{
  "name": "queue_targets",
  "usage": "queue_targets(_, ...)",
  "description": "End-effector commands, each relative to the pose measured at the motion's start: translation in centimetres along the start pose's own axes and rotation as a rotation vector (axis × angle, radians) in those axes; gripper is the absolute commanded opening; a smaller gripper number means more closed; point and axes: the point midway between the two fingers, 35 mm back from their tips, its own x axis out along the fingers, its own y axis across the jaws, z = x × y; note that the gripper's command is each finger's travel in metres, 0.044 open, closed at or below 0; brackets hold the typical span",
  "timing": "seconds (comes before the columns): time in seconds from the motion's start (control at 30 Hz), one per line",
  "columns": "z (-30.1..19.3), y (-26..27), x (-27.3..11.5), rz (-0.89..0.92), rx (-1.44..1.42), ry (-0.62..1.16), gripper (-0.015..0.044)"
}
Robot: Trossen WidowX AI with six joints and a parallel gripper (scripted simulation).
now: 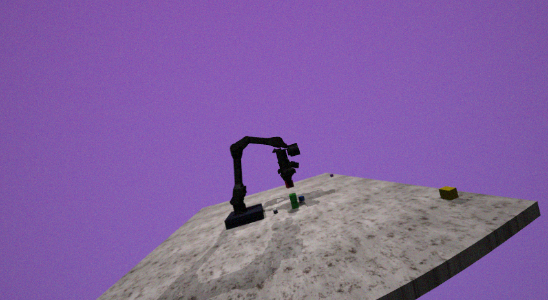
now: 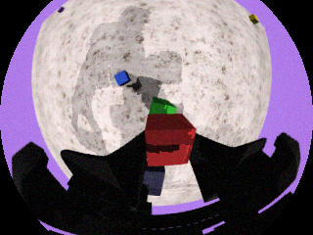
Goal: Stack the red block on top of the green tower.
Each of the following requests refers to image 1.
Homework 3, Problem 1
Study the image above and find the yellow cube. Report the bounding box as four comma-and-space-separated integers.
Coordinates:
439, 186, 459, 200

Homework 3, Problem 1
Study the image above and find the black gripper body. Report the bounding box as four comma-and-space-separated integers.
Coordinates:
278, 158, 296, 176

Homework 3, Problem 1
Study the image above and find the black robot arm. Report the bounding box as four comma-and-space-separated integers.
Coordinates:
229, 136, 300, 215

